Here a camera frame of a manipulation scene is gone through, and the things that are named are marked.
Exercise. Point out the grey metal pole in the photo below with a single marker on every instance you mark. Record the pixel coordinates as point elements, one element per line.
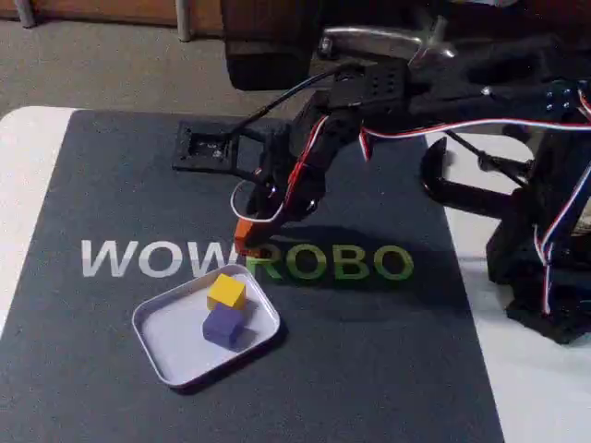
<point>24,11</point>
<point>184,18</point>

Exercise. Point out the black mat with WOWROBO print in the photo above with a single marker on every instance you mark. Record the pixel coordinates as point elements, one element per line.
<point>115,194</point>

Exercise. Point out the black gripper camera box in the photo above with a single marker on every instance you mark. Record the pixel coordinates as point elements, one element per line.
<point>208,147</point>

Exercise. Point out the black table clamp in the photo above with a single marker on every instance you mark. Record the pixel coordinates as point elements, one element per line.
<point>461,194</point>

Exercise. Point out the orange wooden block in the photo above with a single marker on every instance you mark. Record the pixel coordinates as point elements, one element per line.
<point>244,233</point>

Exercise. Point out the chrome office chair base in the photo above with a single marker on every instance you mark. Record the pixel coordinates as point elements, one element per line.
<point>369,39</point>

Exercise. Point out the brown wooden panel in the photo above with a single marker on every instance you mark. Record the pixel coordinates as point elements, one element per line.
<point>101,9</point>

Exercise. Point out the white metal tray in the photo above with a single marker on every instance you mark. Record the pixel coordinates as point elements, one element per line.
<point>166,341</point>

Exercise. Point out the yellow wooden block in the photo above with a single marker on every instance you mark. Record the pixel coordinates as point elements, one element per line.
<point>226,290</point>

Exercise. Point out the purple wooden block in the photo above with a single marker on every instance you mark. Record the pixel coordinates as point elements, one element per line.
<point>221,325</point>

